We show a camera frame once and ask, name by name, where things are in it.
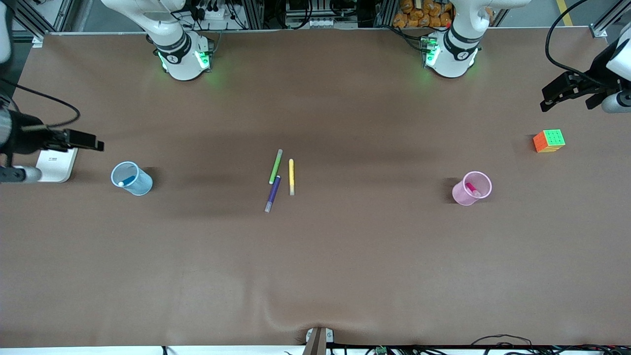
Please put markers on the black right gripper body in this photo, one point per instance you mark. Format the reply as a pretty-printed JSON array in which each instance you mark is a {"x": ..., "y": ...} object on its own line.
[{"x": 25, "y": 137}]

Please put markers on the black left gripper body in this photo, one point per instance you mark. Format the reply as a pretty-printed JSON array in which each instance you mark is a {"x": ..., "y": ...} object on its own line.
[{"x": 597, "y": 70}]

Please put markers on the blue marker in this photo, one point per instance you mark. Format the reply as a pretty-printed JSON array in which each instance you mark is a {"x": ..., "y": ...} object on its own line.
[{"x": 129, "y": 180}]

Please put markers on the pink marker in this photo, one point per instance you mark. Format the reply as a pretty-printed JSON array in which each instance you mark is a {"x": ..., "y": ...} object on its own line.
[{"x": 472, "y": 189}]

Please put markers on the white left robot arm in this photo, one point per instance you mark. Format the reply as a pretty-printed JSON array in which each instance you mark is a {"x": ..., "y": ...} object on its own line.
[{"x": 451, "y": 59}]

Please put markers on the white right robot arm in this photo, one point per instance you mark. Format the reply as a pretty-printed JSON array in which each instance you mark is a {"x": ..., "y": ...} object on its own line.
[{"x": 180, "y": 59}]

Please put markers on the colourful puzzle cube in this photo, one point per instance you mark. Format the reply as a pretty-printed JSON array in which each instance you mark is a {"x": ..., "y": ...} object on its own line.
[{"x": 548, "y": 142}]

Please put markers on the blue mesh cup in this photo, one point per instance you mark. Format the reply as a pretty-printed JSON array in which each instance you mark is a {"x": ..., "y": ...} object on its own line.
[{"x": 143, "y": 186}]

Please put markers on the pink mesh cup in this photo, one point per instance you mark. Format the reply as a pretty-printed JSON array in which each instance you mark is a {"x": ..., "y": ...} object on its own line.
[{"x": 461, "y": 196}]

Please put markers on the orange bag pile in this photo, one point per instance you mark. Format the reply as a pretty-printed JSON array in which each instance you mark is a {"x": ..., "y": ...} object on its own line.
[{"x": 421, "y": 12}]

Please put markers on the white power strip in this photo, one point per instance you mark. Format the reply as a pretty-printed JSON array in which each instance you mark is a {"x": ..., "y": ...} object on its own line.
[
  {"x": 323, "y": 22},
  {"x": 219, "y": 17}
]

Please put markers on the green marker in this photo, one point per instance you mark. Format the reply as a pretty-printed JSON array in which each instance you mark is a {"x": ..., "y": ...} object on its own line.
[{"x": 275, "y": 167}]

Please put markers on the purple marker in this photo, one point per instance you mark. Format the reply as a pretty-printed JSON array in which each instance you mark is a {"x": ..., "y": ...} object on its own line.
[{"x": 272, "y": 194}]

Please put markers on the yellow marker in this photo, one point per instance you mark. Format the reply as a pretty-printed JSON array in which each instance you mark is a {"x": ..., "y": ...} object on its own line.
[{"x": 291, "y": 176}]

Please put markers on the silver aluminium frame post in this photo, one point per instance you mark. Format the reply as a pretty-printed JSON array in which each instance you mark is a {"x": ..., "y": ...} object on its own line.
[
  {"x": 32, "y": 24},
  {"x": 384, "y": 14},
  {"x": 254, "y": 14},
  {"x": 604, "y": 22}
]

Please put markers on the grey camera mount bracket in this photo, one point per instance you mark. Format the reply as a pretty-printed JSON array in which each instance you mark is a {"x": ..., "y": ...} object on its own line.
[{"x": 318, "y": 341}]

